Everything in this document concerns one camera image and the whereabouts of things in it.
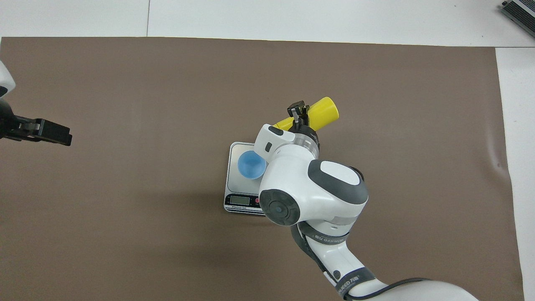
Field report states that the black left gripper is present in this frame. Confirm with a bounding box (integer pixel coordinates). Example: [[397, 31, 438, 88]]
[[0, 97, 73, 146]]

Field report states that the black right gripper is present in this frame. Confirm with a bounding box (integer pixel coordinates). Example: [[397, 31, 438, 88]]
[[287, 100, 321, 148]]

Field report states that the yellow squeeze seasoning bottle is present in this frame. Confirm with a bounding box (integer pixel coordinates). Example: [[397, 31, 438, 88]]
[[272, 97, 339, 132]]

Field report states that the light blue plastic cup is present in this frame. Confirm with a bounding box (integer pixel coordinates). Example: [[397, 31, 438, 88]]
[[237, 150, 267, 180]]

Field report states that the silver digital kitchen scale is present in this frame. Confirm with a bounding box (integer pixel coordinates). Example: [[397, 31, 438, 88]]
[[224, 142, 276, 214]]

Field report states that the brown table mat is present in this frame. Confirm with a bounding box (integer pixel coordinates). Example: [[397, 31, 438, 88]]
[[0, 37, 525, 301]]

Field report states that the grey ribbed metal device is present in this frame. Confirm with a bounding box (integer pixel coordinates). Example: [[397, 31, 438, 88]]
[[501, 0, 535, 39]]

